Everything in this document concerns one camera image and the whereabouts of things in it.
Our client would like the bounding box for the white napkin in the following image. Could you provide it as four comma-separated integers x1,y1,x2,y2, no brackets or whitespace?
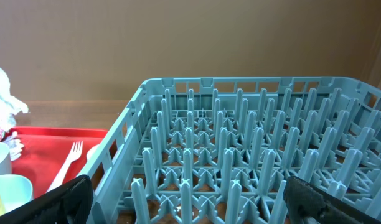
0,67,29,161

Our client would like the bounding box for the red serving tray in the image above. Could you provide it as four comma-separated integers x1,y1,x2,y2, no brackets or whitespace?
6,126,108,198

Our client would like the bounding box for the light blue bowl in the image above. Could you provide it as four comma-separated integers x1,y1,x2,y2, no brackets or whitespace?
0,174,33,212

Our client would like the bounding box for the white plastic fork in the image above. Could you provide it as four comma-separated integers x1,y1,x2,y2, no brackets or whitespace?
47,141,83,192

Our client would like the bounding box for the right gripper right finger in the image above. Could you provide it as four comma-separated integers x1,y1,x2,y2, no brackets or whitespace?
283,176,380,224

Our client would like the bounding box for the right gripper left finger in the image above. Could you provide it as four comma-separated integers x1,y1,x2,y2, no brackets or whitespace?
0,175,93,224

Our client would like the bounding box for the grey dishwasher rack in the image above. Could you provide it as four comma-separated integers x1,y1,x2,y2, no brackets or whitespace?
82,77,381,223

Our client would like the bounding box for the mint green bowl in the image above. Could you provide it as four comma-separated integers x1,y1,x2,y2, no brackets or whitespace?
0,142,12,175

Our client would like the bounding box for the white plastic spoon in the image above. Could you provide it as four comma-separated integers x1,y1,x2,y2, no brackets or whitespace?
86,144,99,161

